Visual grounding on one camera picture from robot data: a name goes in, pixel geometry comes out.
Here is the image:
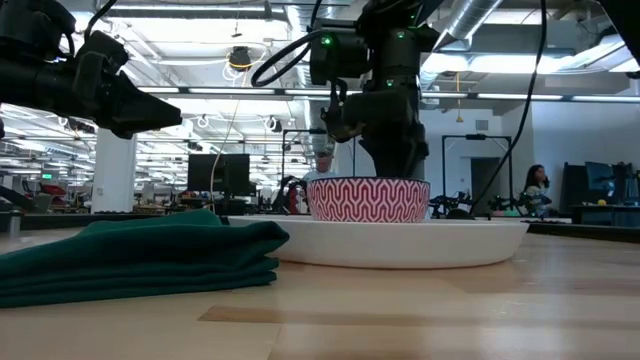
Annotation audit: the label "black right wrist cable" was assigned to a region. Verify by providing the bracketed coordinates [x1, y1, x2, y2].
[250, 0, 327, 89]

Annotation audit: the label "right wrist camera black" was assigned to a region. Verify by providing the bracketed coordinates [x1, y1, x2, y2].
[321, 92, 362, 144]

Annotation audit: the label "dark background monitors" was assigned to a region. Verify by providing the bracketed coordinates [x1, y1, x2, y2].
[561, 160, 640, 207]

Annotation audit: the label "red white patterned bowl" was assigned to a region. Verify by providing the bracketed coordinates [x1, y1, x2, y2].
[305, 176, 432, 224]

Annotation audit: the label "folded dark green napkin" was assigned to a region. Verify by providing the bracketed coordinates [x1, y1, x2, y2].
[0, 208, 291, 310]

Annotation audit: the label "yellow hanging cord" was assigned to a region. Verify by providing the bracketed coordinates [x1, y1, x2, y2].
[454, 72, 464, 124]

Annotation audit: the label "small metal cylinder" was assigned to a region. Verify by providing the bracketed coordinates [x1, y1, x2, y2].
[7, 209, 24, 239]

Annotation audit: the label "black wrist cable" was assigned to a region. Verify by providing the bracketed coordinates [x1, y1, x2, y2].
[250, 0, 327, 89]
[83, 0, 119, 42]

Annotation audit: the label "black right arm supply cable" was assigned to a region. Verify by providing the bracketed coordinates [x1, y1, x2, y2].
[468, 0, 549, 216]

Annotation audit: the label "seated person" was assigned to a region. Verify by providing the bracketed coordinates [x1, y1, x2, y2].
[521, 163, 554, 218]

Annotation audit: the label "silver ventilation duct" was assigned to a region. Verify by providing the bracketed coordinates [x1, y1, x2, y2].
[419, 0, 504, 54]

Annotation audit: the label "person wearing cap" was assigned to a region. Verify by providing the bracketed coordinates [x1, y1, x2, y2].
[299, 150, 342, 215]

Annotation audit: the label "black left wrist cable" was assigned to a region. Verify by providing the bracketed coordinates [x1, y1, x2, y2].
[83, 0, 119, 42]

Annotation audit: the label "white pillar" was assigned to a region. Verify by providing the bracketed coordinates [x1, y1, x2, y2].
[91, 127, 138, 215]

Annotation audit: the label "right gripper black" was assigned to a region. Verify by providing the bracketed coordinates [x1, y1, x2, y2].
[344, 87, 430, 180]

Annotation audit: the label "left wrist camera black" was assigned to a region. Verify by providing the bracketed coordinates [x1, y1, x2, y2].
[74, 30, 130, 81]

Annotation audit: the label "black ceiling device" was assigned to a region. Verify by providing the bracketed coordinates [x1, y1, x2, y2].
[228, 45, 253, 72]

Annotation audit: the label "ceiling light strip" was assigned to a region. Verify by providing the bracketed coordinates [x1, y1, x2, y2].
[137, 86, 294, 97]
[422, 91, 640, 103]

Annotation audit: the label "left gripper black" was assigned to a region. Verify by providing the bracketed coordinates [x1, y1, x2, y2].
[47, 59, 183, 140]

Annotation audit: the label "black background rig frame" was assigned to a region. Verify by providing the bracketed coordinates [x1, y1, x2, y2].
[441, 133, 514, 217]
[280, 128, 357, 214]

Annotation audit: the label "black background monitor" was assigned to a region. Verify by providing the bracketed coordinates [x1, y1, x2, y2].
[187, 153, 251, 197]

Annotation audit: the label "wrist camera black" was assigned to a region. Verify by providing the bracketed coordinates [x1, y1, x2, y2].
[321, 92, 362, 144]
[74, 30, 130, 81]

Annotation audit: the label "white round plate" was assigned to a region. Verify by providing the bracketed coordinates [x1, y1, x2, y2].
[227, 213, 530, 270]

